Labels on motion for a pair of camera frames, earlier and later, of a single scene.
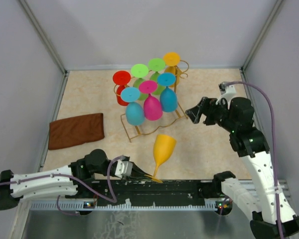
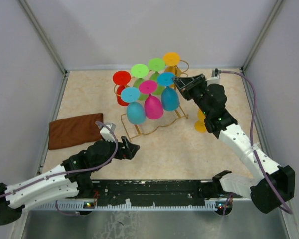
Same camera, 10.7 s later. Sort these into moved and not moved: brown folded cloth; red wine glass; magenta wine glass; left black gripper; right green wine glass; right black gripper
Moved: left black gripper; right black gripper
Not moved: red wine glass; brown folded cloth; right green wine glass; magenta wine glass
